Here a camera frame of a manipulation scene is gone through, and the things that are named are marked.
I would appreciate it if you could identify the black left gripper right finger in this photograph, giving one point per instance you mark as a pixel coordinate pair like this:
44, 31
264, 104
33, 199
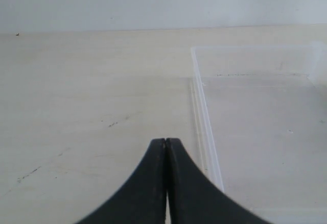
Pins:
193, 198

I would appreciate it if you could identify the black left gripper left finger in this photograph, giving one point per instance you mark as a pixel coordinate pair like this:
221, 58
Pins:
142, 198

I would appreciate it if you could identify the clear plastic tray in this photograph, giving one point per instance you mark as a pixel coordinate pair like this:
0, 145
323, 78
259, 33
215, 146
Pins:
260, 114

